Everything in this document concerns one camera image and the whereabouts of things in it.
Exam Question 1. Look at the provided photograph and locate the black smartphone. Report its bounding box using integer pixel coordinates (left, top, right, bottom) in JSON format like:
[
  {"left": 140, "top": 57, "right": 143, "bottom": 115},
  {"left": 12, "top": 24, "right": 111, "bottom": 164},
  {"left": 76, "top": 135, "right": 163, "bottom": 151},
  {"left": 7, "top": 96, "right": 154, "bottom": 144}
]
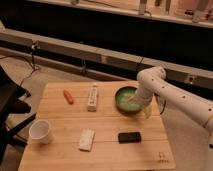
[{"left": 118, "top": 132, "right": 141, "bottom": 143}]

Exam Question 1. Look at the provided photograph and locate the green ceramic bowl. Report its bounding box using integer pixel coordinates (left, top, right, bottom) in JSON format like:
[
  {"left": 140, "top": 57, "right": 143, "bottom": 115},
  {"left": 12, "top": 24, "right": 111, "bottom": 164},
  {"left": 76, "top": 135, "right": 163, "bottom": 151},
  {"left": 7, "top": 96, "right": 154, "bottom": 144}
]
[{"left": 115, "top": 86, "right": 141, "bottom": 113}]

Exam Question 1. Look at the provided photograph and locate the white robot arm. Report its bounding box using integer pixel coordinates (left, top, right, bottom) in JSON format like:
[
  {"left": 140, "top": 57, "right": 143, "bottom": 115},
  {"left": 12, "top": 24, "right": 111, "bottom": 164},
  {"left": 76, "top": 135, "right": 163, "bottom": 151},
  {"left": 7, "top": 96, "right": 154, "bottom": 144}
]
[{"left": 133, "top": 66, "right": 213, "bottom": 133}]

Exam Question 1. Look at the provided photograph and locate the white paper cup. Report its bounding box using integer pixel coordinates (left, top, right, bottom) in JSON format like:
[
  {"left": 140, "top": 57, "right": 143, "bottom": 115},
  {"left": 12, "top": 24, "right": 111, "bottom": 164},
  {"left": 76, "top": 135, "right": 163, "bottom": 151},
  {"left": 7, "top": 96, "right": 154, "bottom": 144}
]
[{"left": 29, "top": 120, "right": 53, "bottom": 144}]

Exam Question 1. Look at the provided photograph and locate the white rectangular box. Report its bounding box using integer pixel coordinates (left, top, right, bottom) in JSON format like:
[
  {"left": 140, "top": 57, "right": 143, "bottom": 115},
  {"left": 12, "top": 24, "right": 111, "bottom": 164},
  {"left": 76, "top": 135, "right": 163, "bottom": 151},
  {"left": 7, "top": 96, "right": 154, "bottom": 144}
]
[{"left": 79, "top": 129, "right": 95, "bottom": 151}]

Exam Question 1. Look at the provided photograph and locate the black floor cable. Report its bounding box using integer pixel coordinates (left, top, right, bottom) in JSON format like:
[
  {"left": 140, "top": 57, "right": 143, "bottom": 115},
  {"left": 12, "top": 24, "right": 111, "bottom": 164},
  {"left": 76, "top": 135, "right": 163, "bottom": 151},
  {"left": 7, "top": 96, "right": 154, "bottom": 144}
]
[{"left": 0, "top": 54, "right": 42, "bottom": 88}]

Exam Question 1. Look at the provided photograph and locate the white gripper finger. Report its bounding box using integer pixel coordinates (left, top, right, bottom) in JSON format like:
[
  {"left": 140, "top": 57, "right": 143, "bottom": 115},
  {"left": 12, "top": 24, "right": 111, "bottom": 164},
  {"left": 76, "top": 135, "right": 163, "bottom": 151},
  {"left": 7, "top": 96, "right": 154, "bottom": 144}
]
[{"left": 143, "top": 105, "right": 152, "bottom": 118}]

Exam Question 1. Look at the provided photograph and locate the white remote control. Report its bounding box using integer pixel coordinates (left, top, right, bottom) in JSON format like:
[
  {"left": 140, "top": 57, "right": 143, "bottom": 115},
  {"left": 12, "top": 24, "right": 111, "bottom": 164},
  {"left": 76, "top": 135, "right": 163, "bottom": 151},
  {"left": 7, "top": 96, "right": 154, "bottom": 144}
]
[{"left": 87, "top": 83, "right": 98, "bottom": 112}]

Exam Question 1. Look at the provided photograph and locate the orange carrot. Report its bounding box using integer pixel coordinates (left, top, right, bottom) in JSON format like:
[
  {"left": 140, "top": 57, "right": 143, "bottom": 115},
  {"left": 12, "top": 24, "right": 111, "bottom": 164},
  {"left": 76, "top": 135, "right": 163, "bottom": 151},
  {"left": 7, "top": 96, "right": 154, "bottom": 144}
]
[{"left": 63, "top": 90, "right": 74, "bottom": 104}]

